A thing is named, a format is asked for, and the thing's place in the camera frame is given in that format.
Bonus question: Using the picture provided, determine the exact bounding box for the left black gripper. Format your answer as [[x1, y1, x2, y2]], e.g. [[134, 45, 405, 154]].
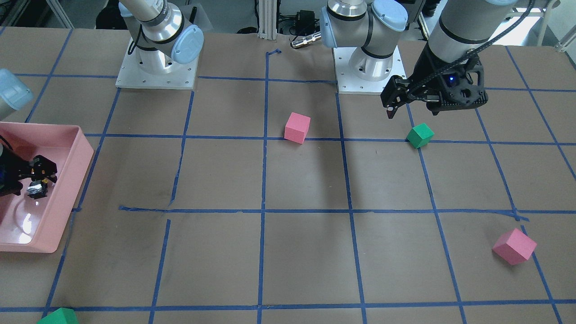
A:
[[380, 47, 488, 119]]

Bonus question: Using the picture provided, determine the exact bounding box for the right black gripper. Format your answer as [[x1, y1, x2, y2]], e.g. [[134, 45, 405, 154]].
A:
[[0, 149, 58, 196]]

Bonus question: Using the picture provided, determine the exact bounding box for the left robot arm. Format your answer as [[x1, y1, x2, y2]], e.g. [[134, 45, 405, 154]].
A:
[[319, 0, 516, 119]]

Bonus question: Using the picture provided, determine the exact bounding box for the green cube near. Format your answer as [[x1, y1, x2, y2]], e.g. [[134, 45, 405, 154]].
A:
[[406, 123, 435, 149]]

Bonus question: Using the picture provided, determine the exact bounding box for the green cube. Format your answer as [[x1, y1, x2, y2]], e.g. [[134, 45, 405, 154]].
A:
[[37, 307, 79, 324], [406, 123, 435, 149]]

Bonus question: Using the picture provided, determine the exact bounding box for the pink plastic bin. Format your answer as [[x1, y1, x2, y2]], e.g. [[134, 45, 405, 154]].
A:
[[0, 122, 94, 253]]

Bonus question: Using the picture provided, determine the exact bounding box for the pink cube centre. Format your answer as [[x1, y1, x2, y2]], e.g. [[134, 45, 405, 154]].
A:
[[283, 112, 311, 145]]

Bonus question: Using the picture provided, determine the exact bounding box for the pink cube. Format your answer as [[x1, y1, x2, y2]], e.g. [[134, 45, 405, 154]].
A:
[[283, 112, 311, 145], [492, 228, 537, 266]]

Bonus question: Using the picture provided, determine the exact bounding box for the green cube far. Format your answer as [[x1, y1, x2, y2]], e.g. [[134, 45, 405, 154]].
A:
[[37, 307, 79, 324]]

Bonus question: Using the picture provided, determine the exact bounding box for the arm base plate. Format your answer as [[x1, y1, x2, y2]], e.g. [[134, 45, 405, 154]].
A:
[[333, 47, 406, 95], [115, 47, 199, 90]]

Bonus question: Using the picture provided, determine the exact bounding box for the aluminium frame post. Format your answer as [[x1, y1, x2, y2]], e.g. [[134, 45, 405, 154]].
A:
[[256, 0, 280, 41]]

